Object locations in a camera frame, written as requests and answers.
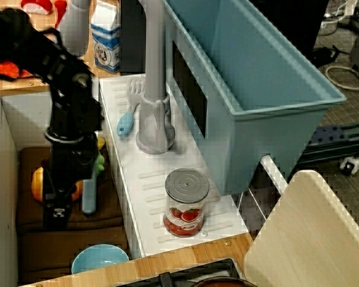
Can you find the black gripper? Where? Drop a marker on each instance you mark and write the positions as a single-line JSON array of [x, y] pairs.
[[73, 155]]

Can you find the light blue bowl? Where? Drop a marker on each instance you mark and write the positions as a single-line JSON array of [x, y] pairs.
[[98, 258]]

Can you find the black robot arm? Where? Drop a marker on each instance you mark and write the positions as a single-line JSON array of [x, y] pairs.
[[33, 51]]

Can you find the orange toy bell pepper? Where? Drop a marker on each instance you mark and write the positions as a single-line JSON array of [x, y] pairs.
[[37, 185]]

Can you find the green toy grapes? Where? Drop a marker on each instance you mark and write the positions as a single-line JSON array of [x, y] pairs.
[[100, 163]]

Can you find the yellow toy corn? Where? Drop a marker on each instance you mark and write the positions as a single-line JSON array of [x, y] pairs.
[[100, 143]]

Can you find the white toy sink unit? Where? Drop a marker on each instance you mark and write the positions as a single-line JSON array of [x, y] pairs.
[[155, 167]]

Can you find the tomato can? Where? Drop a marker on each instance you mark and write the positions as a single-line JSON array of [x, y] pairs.
[[185, 206]]

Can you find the black stove grate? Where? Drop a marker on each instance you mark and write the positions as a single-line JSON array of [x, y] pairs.
[[167, 279]]

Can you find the red plate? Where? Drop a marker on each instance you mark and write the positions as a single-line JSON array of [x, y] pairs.
[[6, 69]]

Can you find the blue white milk carton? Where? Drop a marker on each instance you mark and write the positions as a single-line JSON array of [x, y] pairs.
[[106, 42]]

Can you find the grey toy faucet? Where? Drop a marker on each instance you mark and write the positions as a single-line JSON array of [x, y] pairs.
[[154, 59]]

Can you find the brown pan lid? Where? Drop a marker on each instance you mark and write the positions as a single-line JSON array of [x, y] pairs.
[[224, 282]]

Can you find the red sauce bottle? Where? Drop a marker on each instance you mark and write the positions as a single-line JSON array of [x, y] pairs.
[[60, 10]]

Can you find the red white toy food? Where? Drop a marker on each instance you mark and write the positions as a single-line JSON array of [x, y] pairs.
[[37, 6]]

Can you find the white support bar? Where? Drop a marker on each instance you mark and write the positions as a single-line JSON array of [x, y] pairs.
[[272, 172]]

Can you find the teal plastic bin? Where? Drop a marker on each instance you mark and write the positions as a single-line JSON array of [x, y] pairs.
[[257, 89]]

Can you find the light wooden cutting board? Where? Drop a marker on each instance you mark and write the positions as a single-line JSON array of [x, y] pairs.
[[311, 233]]

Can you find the dark aluminium rail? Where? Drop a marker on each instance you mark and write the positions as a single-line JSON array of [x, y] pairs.
[[338, 140]]

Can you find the white bracket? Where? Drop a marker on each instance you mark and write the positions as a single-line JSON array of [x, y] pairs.
[[353, 165]]

